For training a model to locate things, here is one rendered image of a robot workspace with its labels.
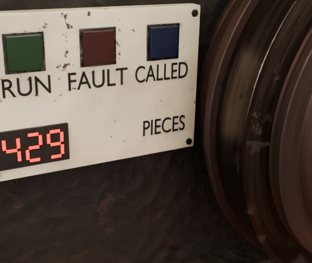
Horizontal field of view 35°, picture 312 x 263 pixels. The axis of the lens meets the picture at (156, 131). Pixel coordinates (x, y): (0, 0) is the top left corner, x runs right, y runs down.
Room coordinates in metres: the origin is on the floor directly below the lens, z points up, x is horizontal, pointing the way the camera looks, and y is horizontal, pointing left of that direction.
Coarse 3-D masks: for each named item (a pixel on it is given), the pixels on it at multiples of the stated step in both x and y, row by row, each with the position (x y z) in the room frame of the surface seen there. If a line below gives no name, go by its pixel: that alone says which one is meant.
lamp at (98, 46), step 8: (88, 32) 0.53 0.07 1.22; (96, 32) 0.53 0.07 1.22; (104, 32) 0.54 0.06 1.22; (112, 32) 0.54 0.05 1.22; (88, 40) 0.53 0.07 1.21; (96, 40) 0.53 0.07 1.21; (104, 40) 0.54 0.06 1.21; (112, 40) 0.54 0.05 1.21; (88, 48) 0.53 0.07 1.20; (96, 48) 0.53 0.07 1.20; (104, 48) 0.54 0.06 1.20; (112, 48) 0.54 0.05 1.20; (88, 56) 0.53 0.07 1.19; (96, 56) 0.53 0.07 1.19; (104, 56) 0.54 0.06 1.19; (112, 56) 0.54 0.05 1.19; (88, 64) 0.53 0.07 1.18
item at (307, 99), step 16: (304, 48) 0.49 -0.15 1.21; (304, 64) 0.48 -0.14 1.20; (288, 80) 0.49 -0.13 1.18; (304, 80) 0.48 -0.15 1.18; (288, 96) 0.48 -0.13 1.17; (304, 96) 0.48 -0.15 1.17; (288, 112) 0.47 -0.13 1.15; (304, 112) 0.48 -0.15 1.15; (272, 128) 0.49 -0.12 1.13; (288, 128) 0.47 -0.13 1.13; (304, 128) 0.48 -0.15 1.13; (272, 144) 0.48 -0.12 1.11; (288, 144) 0.48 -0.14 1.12; (304, 144) 0.48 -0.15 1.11; (272, 160) 0.48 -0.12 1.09; (288, 160) 0.48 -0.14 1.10; (304, 160) 0.48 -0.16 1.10; (272, 176) 0.49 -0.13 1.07; (288, 176) 0.48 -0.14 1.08; (304, 176) 0.48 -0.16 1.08; (272, 192) 0.49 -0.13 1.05; (288, 192) 0.48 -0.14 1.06; (304, 192) 0.48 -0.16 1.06; (288, 208) 0.48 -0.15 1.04; (304, 208) 0.49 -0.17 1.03; (288, 224) 0.49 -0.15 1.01; (304, 224) 0.49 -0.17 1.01; (304, 240) 0.50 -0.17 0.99
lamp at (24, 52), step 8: (8, 40) 0.49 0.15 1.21; (16, 40) 0.49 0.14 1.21; (24, 40) 0.50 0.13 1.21; (32, 40) 0.50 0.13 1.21; (40, 40) 0.51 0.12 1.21; (8, 48) 0.49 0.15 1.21; (16, 48) 0.49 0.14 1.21; (24, 48) 0.50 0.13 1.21; (32, 48) 0.50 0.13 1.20; (40, 48) 0.51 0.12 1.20; (8, 56) 0.49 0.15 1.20; (16, 56) 0.49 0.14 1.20; (24, 56) 0.50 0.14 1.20; (32, 56) 0.50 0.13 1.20; (40, 56) 0.51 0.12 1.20; (8, 64) 0.49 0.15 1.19; (16, 64) 0.49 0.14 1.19; (24, 64) 0.50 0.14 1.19; (32, 64) 0.50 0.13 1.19; (40, 64) 0.51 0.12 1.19
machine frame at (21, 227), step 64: (0, 0) 0.51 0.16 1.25; (64, 0) 0.54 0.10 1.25; (128, 0) 0.58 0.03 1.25; (192, 0) 0.62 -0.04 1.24; (0, 192) 0.50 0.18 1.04; (64, 192) 0.54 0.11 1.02; (128, 192) 0.58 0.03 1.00; (192, 192) 0.62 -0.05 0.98; (0, 256) 0.50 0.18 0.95; (64, 256) 0.54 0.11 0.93; (128, 256) 0.58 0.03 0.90; (192, 256) 0.63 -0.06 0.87; (256, 256) 0.63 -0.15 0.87
